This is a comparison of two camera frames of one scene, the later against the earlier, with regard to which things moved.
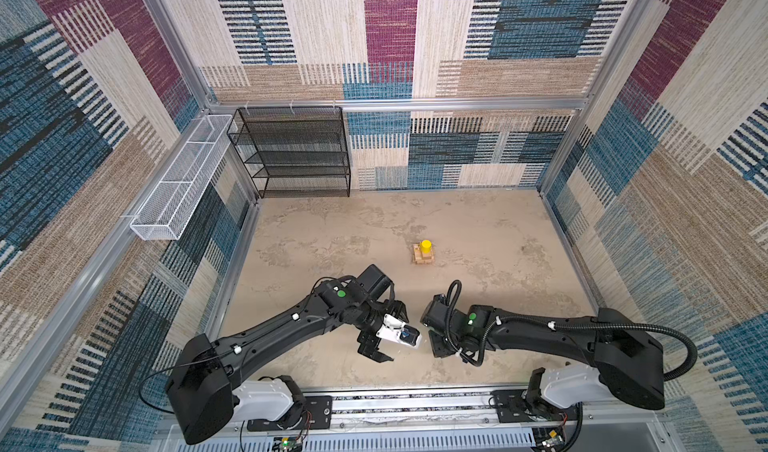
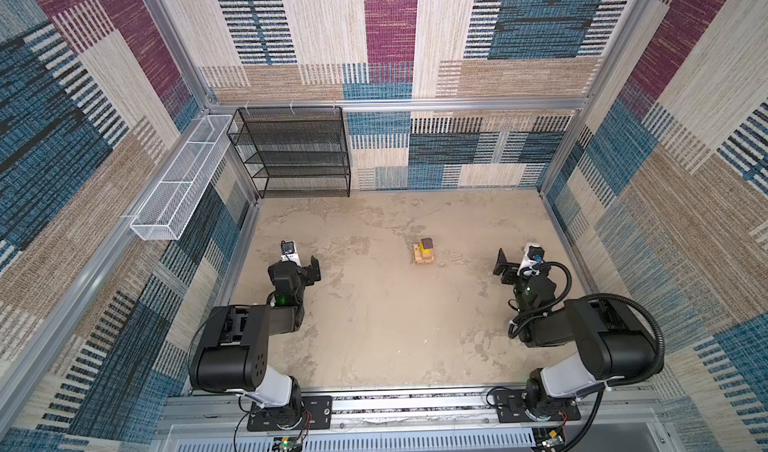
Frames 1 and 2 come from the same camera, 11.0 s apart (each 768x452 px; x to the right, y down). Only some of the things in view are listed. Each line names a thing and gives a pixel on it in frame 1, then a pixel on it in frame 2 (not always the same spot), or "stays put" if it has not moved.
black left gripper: [371, 346] → [311, 272]
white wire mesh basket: [167, 212] stays put
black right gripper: [437, 348] → [510, 271]
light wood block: [421, 258] stays put
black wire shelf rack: [293, 152] stays put
